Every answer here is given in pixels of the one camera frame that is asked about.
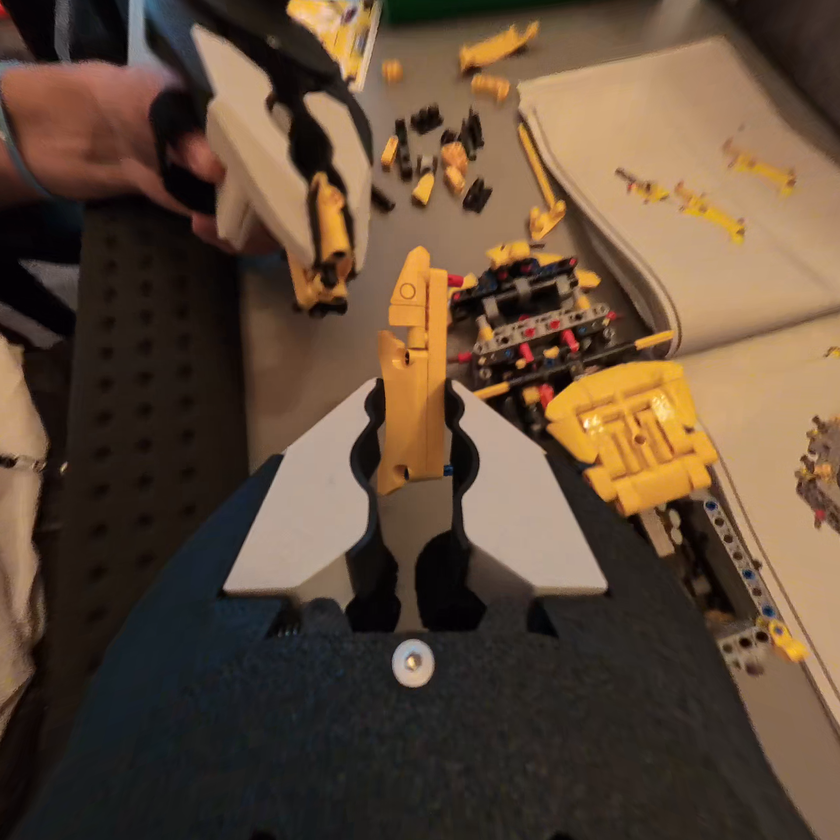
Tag yellow curved liftarm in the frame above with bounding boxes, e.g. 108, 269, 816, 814
458, 21, 541, 73

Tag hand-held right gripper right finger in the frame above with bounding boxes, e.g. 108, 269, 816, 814
416, 378, 610, 634

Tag scattered loose brick pieces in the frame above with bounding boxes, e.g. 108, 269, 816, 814
369, 58, 514, 215

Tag yellow black brick subassembly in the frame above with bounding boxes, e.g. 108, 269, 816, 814
287, 171, 360, 318

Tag small yellow curved panel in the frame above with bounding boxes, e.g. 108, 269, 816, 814
387, 246, 432, 330

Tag grey desk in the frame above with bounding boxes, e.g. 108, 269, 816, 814
128, 0, 840, 840

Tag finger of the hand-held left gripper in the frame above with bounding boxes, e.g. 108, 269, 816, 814
305, 91, 374, 277
190, 26, 317, 266

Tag person's left hand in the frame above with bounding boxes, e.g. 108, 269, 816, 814
3, 62, 280, 257

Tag yellow wheel arch panel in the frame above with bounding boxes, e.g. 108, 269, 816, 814
376, 328, 432, 497

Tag yellow rod with connector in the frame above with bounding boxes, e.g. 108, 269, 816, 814
516, 120, 568, 242

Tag instruction booklet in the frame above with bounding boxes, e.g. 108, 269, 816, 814
514, 35, 840, 723

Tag blue-grey wristband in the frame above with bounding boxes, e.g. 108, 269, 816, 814
0, 61, 55, 199

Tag partly built yellow toy car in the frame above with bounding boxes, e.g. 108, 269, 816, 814
448, 238, 812, 678

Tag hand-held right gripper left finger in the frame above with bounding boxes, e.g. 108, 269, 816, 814
223, 377, 403, 634

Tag black perforated foam pad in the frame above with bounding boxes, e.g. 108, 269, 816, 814
39, 197, 252, 756

